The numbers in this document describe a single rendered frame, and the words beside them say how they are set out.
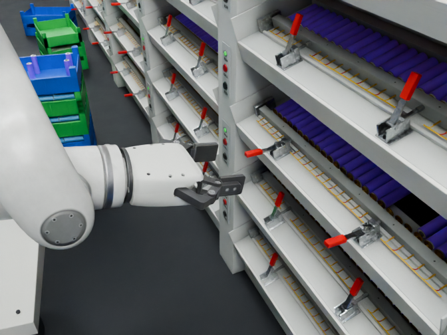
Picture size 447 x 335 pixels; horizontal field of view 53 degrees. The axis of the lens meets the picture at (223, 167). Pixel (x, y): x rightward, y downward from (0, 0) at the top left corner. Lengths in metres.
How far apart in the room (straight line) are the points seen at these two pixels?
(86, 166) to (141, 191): 0.07
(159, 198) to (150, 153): 0.07
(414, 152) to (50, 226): 0.44
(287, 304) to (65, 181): 0.76
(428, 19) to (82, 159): 0.42
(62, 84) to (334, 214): 1.00
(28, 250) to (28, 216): 0.57
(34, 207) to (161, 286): 0.90
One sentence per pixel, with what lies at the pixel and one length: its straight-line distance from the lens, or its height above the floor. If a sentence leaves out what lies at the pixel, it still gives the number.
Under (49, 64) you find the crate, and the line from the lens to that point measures 1.70.
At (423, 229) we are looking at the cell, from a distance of 0.74.
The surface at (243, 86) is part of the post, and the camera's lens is 0.99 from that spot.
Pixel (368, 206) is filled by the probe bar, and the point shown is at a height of 0.56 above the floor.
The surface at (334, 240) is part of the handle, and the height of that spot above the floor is 0.55.
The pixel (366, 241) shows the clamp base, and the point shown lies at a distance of 0.74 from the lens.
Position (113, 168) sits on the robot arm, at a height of 0.71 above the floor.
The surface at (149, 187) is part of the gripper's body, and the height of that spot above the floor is 0.68.
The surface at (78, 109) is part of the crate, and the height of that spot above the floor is 0.34.
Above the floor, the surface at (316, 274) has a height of 0.33.
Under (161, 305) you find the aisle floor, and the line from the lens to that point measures 1.30.
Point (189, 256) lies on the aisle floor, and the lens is 1.41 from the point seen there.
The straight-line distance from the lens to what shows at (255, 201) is 1.09.
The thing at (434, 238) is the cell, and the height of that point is 0.57.
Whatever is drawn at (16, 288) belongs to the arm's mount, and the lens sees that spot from 1.00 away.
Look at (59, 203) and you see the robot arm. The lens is 0.48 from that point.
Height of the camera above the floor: 1.03
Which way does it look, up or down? 36 degrees down
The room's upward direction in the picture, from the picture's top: straight up
